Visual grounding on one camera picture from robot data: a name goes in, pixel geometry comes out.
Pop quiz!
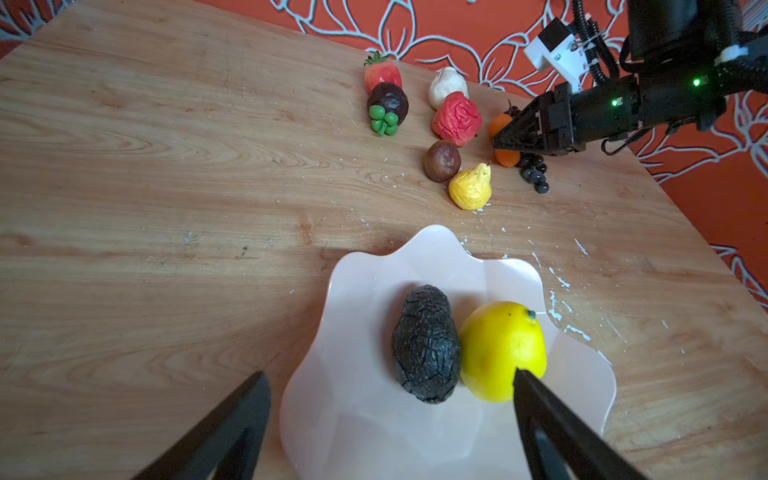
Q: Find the dark fake avocado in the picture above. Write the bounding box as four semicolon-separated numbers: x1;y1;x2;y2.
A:
391;285;462;404

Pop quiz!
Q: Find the lower small fake orange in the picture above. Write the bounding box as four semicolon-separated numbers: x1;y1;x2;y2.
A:
494;149;521;168

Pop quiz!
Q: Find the red fake strawberry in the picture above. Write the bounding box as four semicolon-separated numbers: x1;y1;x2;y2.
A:
363;51;403;94

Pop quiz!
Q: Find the yellow fake pear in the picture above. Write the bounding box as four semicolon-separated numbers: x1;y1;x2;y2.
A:
448;163;492;211

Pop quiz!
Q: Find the dark purple fake mangosteen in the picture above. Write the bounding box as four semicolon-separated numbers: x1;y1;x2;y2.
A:
367;82;409;136

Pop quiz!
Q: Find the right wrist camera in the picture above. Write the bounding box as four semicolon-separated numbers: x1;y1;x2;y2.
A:
524;18;589;94

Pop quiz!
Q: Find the brown fake passion fruit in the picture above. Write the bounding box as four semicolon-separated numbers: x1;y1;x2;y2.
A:
423;140;462;183

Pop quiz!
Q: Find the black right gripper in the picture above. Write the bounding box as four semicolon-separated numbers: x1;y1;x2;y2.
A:
491;74;726;153

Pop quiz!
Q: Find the pink scalloped fruit bowl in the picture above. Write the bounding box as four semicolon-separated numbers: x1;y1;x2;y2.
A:
279;225;617;479

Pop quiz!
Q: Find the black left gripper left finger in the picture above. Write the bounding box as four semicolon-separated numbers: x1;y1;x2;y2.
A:
135;372;271;479

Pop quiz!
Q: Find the white fake garlic bulb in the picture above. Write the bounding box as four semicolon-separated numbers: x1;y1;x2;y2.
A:
428;67;469;110

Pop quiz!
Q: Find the small fake orange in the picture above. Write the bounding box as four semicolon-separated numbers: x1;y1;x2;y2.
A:
494;149;521;168
488;113;513;138

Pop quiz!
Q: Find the upper small fake orange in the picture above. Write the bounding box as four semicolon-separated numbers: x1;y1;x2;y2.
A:
488;113;513;138

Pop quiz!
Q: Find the red fake apple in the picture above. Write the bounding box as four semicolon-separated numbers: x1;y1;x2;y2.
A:
432;92;482;147

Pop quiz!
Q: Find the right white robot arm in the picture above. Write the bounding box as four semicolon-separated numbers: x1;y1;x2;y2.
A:
492;1;767;156

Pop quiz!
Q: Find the yellow fake lemon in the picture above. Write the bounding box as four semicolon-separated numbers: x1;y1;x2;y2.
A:
459;302;548;403

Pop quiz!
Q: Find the dark fake grape bunch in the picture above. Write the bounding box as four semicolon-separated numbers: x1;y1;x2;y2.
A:
506;101;551;195

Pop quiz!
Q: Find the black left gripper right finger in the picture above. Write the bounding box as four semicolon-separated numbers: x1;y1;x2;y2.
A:
513;369;644;479

